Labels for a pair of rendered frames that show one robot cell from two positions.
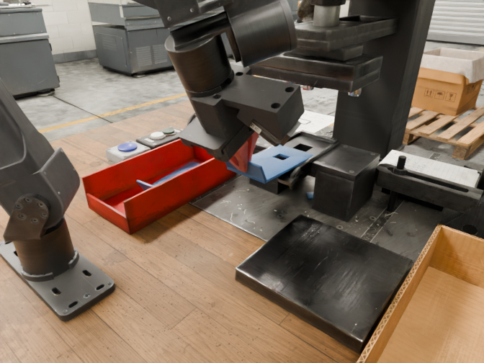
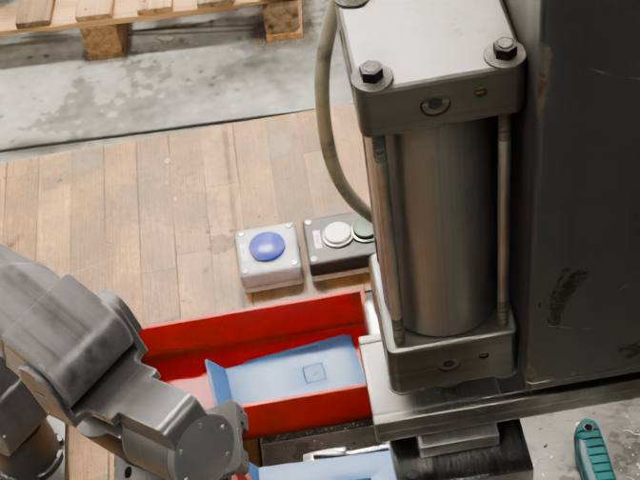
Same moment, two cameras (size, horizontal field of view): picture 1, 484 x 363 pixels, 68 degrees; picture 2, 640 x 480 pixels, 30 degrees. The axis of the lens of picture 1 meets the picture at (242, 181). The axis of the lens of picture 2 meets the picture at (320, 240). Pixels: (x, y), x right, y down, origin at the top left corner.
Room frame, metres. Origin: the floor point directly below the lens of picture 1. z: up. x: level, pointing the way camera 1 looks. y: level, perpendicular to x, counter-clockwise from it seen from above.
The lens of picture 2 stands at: (0.20, -0.46, 1.93)
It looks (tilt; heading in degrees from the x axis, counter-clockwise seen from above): 49 degrees down; 51
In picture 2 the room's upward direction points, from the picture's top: 10 degrees counter-clockwise
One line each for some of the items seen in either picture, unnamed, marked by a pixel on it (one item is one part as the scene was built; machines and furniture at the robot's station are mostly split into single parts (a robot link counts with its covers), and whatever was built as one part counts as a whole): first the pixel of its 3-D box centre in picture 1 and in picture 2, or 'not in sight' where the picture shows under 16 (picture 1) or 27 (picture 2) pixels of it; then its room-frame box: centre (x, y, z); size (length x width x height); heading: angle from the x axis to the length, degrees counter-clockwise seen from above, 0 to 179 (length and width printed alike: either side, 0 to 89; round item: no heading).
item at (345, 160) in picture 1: (312, 150); not in sight; (0.58, -0.12, 0.98); 0.20 x 0.10 x 0.01; 51
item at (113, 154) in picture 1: (130, 160); (270, 264); (0.70, 0.24, 0.90); 0.07 x 0.07 x 0.06; 51
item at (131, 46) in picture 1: (238, 25); not in sight; (7.61, 0.06, 0.49); 5.51 x 1.02 x 0.97; 137
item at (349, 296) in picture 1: (324, 269); not in sight; (0.36, -0.11, 0.91); 0.17 x 0.16 x 0.02; 51
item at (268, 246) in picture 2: (127, 149); (267, 249); (0.70, 0.24, 0.93); 0.04 x 0.04 x 0.02
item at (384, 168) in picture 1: (421, 192); not in sight; (0.48, -0.28, 0.95); 0.15 x 0.03 x 0.10; 51
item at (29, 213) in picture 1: (39, 201); not in sight; (0.37, 0.25, 1.00); 0.09 x 0.06 x 0.06; 6
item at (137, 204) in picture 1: (166, 176); (253, 371); (0.57, 0.14, 0.93); 0.25 x 0.12 x 0.06; 141
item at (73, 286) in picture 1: (45, 245); (21, 440); (0.37, 0.25, 0.94); 0.20 x 0.07 x 0.08; 51
